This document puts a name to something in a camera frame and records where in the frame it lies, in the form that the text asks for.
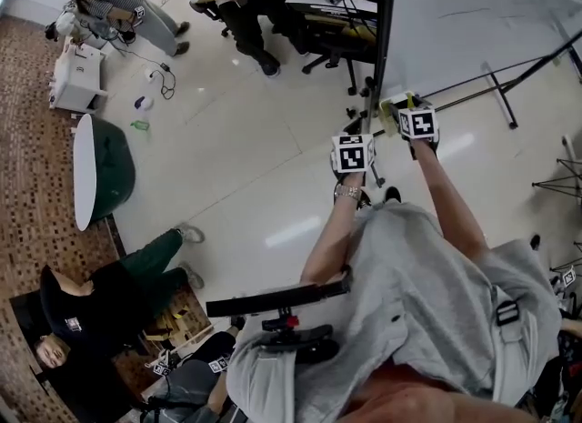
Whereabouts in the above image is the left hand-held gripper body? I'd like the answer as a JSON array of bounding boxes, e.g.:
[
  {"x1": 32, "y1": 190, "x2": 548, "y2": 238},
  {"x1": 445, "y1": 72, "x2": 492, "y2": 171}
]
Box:
[{"x1": 330, "y1": 118, "x2": 377, "y2": 186}]

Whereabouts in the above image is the round white green table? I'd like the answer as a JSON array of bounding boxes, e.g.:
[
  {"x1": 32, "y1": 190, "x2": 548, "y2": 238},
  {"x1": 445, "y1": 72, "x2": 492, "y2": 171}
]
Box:
[{"x1": 72, "y1": 113, "x2": 136, "y2": 232}]

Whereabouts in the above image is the white cabinet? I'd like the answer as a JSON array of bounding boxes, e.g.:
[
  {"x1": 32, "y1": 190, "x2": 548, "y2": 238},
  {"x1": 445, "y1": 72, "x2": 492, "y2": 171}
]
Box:
[{"x1": 48, "y1": 41, "x2": 109, "y2": 114}]

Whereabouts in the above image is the person's chin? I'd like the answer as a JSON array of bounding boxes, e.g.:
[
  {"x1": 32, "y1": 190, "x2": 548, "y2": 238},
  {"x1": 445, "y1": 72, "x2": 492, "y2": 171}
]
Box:
[{"x1": 338, "y1": 364, "x2": 542, "y2": 423}]

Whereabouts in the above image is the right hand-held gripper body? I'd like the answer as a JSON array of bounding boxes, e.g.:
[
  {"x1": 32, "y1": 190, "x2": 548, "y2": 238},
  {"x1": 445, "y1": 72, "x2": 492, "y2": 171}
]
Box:
[{"x1": 398, "y1": 96, "x2": 440, "y2": 161}]

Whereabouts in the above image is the person's grey shirt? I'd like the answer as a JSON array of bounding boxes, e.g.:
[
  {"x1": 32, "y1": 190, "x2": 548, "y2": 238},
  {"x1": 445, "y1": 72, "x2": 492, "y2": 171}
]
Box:
[{"x1": 226, "y1": 201, "x2": 564, "y2": 423}]

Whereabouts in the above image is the person's right forearm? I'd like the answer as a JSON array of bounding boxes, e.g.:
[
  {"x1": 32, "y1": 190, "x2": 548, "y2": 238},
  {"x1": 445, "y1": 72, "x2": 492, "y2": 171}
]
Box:
[{"x1": 414, "y1": 138, "x2": 491, "y2": 261}]

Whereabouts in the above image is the black strap buckle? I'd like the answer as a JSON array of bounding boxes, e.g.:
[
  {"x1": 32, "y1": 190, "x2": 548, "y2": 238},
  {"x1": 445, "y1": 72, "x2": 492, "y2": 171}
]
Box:
[{"x1": 495, "y1": 300, "x2": 520, "y2": 327}]

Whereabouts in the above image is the person's left forearm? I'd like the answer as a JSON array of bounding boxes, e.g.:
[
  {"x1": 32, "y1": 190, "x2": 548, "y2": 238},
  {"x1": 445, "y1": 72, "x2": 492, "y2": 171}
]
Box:
[{"x1": 299, "y1": 173, "x2": 365, "y2": 288}]

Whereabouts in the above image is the yellow plastic bin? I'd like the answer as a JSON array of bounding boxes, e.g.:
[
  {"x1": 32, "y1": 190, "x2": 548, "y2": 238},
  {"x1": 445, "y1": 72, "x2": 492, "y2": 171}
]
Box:
[{"x1": 379, "y1": 92, "x2": 417, "y2": 136}]

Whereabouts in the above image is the black chest bar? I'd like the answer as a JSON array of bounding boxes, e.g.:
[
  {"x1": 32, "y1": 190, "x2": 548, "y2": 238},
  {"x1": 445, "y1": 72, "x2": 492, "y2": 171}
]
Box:
[{"x1": 206, "y1": 265, "x2": 354, "y2": 318}]

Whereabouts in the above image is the black tripod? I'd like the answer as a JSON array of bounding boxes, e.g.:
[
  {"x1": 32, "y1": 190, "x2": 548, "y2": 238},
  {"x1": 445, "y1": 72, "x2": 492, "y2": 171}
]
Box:
[{"x1": 531, "y1": 156, "x2": 582, "y2": 206}]

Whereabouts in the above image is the silver wristwatch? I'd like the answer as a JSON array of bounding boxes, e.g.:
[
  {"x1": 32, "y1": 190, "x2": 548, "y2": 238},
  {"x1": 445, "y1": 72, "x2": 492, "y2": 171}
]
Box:
[{"x1": 334, "y1": 184, "x2": 364, "y2": 203}]

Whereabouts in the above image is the black chest camera mount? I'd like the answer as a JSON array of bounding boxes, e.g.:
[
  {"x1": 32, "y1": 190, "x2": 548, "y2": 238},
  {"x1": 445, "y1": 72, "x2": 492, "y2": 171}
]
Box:
[{"x1": 252, "y1": 307, "x2": 341, "y2": 366}]

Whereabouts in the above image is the black office chair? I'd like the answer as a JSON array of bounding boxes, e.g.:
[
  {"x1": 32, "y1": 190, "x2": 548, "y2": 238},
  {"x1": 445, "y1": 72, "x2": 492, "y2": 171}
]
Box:
[
  {"x1": 190, "y1": 0, "x2": 231, "y2": 38},
  {"x1": 302, "y1": 15, "x2": 378, "y2": 97}
]

